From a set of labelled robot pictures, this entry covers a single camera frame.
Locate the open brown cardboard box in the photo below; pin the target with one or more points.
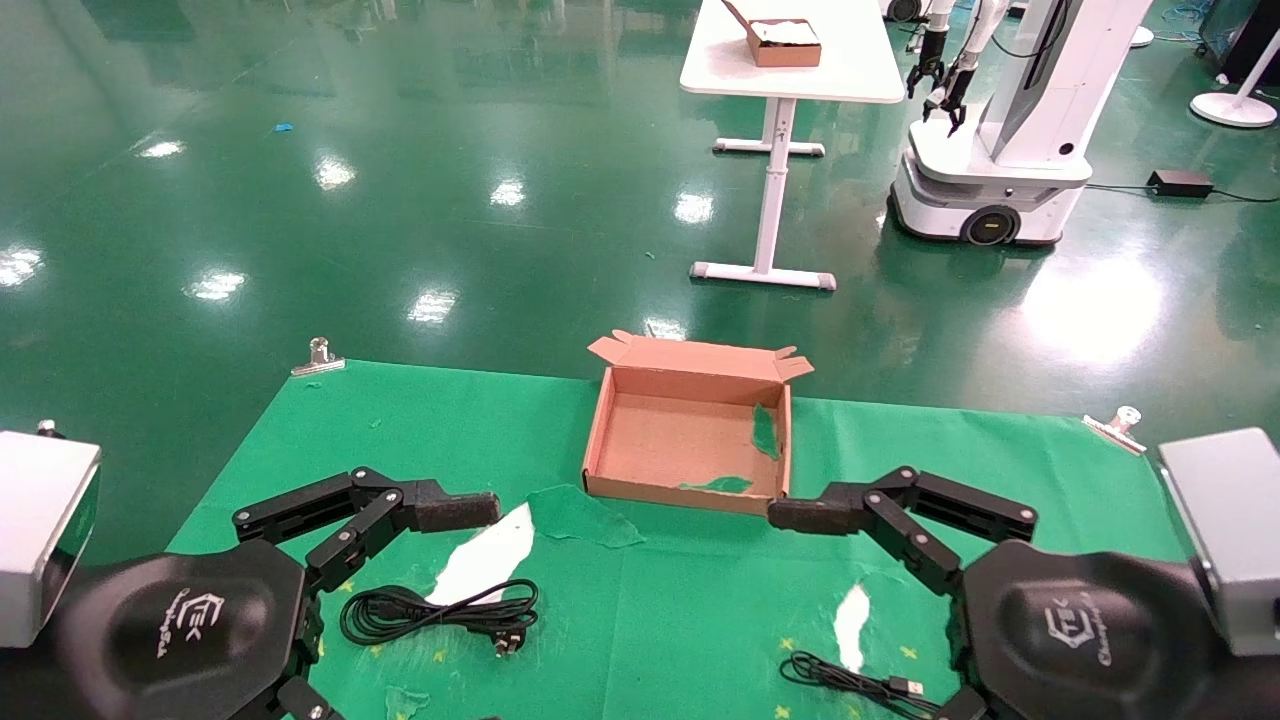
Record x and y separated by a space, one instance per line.
670 440

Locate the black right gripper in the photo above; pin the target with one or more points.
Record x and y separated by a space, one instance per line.
1090 640

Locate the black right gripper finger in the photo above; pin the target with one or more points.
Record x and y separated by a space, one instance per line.
810 515

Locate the torn green table cloth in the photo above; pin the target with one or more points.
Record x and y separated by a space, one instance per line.
700 600

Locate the white floor stand base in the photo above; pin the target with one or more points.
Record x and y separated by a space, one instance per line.
1235 108

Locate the white background wheeled robot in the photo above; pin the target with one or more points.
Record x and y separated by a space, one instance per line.
1040 120

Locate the metal cloth clip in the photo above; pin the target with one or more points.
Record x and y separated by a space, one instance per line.
1120 425
320 358

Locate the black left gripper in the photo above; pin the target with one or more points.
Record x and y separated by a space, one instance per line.
180 640

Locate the dark background cabinet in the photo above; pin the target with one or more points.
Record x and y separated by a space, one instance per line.
1250 40

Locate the small brown box with papers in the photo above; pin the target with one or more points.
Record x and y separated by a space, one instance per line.
785 48

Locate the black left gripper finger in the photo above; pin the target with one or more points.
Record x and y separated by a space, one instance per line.
450 510

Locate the white background table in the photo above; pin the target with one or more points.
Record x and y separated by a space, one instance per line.
850 70

